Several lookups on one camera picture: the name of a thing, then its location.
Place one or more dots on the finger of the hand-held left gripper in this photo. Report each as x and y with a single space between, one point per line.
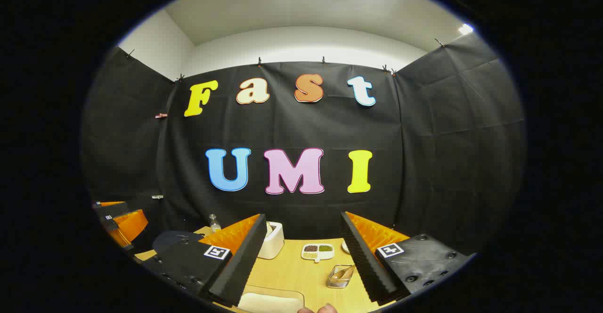
113 210
132 226

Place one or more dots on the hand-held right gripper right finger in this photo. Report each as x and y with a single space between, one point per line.
365 263

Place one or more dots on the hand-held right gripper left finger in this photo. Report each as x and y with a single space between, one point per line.
245 261

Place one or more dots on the wooden spoon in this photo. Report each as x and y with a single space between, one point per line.
347 272

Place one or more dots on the dark silver rice cooker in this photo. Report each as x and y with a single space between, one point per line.
174 240

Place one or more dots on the white rice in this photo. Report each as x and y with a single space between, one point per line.
268 302

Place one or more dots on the clear plastic rice container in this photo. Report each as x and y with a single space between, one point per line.
282 289

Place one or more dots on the small white plate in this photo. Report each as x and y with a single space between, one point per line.
345 247

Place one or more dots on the white toaster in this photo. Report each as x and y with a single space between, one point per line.
273 242

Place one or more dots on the white divided bean dish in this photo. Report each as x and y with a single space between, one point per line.
318 252

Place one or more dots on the small yellow-label glass bottle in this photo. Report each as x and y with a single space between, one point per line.
214 223

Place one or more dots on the small ceiling light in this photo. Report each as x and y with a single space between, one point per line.
465 28

